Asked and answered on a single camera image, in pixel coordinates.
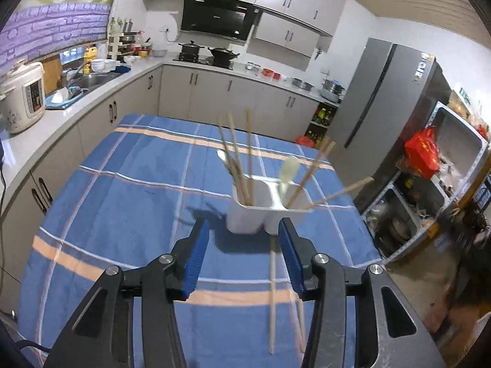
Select wooden chopstick five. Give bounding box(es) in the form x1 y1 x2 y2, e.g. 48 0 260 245
296 299 307 353

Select wooden chopstick four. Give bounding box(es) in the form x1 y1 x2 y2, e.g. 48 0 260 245
269 236 276 355

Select wooden chopstick three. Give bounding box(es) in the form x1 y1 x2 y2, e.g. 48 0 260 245
301 176 374 210

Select wooden chopstick two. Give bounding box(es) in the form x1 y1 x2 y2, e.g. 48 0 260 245
285 137 335 209

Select wooden chopstick one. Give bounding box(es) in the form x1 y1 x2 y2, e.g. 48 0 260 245
217 116 249 204

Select wooden chopstick seven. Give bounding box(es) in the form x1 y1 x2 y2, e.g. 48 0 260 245
227 112 250 206

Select wooden chopstick six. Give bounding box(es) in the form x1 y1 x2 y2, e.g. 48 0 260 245
245 109 255 206

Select cream plastic rice spoon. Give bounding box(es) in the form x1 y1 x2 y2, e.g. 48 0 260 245
279 155 300 198

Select stainless kitchen sink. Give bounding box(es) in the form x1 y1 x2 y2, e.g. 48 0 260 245
68 72 121 90

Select white metal storage shelf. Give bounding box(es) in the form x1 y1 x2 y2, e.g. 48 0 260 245
356 102 489 263

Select white two-compartment utensil holder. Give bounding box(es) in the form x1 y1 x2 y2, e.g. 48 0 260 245
226 175 314 236

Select red plastic bag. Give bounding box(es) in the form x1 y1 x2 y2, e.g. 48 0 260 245
404 126 440 179

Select red waste bin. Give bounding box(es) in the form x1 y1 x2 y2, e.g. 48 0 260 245
296 136 315 149

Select steel steamer pot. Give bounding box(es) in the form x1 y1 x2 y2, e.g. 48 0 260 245
319 79 345 103

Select grey double-door refrigerator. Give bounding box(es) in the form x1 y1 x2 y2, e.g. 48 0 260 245
327 38 451 212

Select grey lower cabinets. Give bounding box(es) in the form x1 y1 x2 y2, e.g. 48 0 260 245
1 59 339 309

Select white rice cooker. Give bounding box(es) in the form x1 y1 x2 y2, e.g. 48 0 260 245
1 60 46 135

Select black cooking pot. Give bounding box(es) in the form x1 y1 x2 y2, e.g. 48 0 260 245
178 41 203 62

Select black wok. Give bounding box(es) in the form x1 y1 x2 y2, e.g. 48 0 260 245
208 48 240 67

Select landscape window blind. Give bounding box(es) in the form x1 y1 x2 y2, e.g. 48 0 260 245
1 0 114 74

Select black range hood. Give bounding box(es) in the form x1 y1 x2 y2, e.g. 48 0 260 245
180 0 260 42

